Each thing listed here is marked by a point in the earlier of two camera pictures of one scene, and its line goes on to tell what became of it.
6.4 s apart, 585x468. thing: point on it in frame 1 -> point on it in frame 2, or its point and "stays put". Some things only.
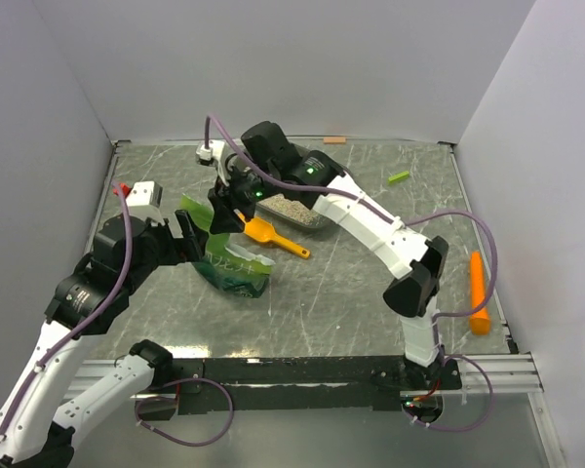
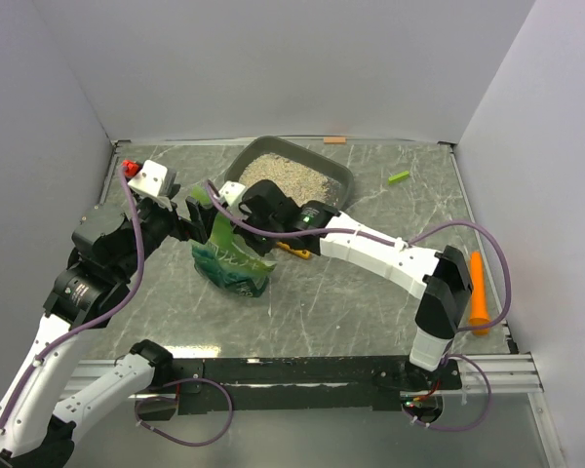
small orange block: (334, 139) stays put
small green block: (398, 177) stays put
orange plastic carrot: (480, 323) stays put
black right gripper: (224, 218) -> (261, 248)
